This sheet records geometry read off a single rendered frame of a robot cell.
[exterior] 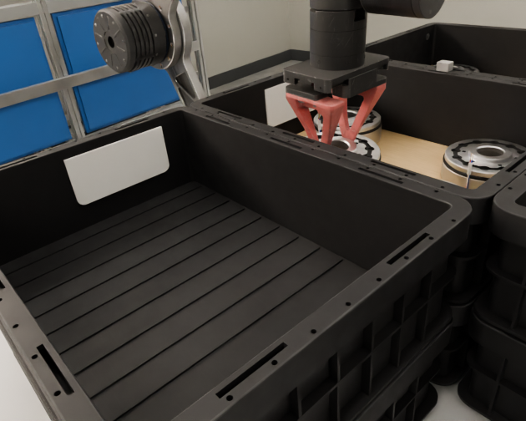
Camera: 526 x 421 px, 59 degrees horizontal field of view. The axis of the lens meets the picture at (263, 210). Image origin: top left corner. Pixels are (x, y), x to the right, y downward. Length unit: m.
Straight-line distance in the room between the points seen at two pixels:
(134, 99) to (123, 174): 2.03
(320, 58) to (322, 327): 0.31
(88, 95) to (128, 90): 0.22
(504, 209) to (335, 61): 0.22
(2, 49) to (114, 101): 0.56
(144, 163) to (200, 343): 0.28
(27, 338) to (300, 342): 0.15
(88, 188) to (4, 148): 1.79
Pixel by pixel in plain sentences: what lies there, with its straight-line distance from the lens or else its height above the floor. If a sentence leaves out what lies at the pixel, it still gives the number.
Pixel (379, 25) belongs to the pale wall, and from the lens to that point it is 4.20.
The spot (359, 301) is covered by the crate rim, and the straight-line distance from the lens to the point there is 0.28.
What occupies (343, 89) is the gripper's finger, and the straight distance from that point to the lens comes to 0.49.
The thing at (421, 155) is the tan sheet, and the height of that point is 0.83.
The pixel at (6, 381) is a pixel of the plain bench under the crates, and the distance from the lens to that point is 0.64.
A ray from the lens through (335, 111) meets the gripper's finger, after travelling 0.48.
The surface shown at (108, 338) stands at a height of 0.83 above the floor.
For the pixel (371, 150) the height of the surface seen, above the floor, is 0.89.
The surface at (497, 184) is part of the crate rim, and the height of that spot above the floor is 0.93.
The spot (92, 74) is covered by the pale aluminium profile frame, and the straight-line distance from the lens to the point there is 2.45.
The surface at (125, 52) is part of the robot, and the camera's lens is 1.40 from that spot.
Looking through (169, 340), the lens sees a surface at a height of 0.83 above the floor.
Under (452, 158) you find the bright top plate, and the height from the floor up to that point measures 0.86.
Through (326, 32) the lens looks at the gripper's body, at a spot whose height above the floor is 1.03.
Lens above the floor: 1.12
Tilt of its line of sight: 31 degrees down
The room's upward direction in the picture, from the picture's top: 6 degrees counter-clockwise
